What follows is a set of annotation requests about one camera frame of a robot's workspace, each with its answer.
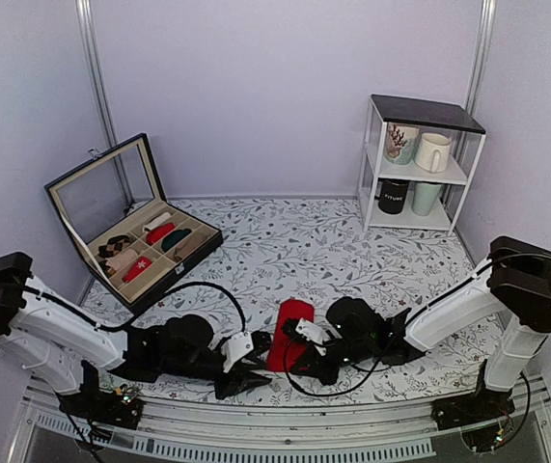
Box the white rolled sock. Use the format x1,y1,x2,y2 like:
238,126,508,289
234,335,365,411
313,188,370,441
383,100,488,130
142,211,172,233

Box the black mug with text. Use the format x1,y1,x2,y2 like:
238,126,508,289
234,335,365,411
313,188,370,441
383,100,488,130
378,178,409,215

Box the dark green rolled sock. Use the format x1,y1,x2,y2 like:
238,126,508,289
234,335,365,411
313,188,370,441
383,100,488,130
161,229,192,253

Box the right aluminium frame post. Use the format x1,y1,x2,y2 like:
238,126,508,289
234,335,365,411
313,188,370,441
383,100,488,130
465,0,497,115

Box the red rolled sock in box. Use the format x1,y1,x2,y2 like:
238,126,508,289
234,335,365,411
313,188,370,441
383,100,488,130
146,223,176,246

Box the left aluminium frame post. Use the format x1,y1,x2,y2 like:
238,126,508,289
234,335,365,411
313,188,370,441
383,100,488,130
74,0,136,213

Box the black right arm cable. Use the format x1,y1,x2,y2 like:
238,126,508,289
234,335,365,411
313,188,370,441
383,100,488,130
282,337,401,398

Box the aluminium frame post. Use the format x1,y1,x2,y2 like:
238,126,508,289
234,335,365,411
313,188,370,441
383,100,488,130
465,0,497,115
74,0,136,213

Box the floral patterned mug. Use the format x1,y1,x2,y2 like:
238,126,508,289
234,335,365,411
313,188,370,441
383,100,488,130
385,123,420,165

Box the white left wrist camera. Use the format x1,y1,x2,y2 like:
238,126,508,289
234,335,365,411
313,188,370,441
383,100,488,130
221,331,254,373

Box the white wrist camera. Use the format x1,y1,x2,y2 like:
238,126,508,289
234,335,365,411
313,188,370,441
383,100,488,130
221,331,254,373
295,318,330,356

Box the white metal shelf rack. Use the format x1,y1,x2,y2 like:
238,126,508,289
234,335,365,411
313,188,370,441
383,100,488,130
357,95,486,233

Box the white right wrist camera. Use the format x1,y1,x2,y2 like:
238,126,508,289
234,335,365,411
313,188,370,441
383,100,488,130
295,318,330,356

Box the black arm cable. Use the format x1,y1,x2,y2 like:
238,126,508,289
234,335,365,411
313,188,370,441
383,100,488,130
96,282,248,339
282,337,401,398

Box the aluminium table edge rail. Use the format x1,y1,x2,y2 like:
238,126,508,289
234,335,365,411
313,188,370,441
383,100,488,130
7,376,551,462

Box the mint green cup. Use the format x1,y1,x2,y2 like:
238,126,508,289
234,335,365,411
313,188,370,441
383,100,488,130
411,182,442,217

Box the beige rolled sock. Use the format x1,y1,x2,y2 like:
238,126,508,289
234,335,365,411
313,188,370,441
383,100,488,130
172,231,208,262

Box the argyle patterned rolled sock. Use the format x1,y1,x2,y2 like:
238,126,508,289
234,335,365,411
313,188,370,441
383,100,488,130
98,234,132,259

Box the red snowflake rolled sock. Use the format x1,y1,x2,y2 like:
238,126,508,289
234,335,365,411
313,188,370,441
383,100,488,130
123,257,152,284

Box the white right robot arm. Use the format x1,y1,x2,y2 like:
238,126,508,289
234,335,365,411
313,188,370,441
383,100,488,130
282,236,551,429

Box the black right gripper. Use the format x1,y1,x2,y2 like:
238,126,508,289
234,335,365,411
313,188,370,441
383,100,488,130
291,337,375,386

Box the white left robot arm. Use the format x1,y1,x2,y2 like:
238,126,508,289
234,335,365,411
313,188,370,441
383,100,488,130
0,252,271,429

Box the cream ribbed mug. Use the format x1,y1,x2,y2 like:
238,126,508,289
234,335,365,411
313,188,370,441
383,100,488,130
414,132,452,174

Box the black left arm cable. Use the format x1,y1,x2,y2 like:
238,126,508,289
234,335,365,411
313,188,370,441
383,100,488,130
96,282,248,339

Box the black sock organizer box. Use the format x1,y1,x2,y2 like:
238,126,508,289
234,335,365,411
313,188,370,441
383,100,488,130
45,133,223,313

